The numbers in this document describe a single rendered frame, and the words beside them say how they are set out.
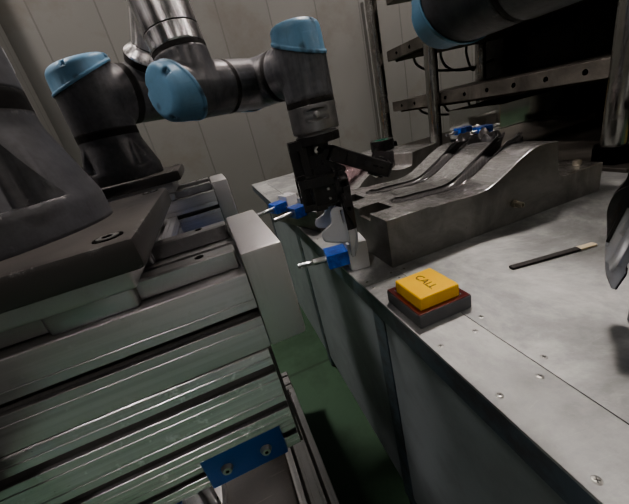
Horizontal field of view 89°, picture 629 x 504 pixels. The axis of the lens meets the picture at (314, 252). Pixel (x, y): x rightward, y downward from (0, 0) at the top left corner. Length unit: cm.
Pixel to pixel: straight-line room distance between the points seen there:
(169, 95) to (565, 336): 55
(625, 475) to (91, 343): 39
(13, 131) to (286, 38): 35
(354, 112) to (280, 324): 310
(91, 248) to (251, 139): 283
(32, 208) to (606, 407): 46
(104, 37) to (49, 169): 283
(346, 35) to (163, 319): 323
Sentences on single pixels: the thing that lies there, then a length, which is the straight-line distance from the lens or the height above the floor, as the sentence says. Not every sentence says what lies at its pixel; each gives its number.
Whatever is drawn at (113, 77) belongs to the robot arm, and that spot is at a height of 122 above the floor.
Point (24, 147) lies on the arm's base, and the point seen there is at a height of 110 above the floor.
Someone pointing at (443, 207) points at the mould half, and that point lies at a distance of 61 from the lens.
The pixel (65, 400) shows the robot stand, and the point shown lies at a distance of 31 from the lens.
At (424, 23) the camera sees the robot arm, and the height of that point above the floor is 113.
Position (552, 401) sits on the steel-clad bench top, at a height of 80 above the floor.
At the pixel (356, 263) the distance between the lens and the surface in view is 59.
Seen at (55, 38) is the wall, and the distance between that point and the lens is 316.
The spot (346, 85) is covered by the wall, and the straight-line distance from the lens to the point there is 331.
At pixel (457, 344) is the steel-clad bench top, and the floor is 80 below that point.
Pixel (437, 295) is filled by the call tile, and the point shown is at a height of 83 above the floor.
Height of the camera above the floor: 108
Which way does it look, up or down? 23 degrees down
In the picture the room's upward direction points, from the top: 14 degrees counter-clockwise
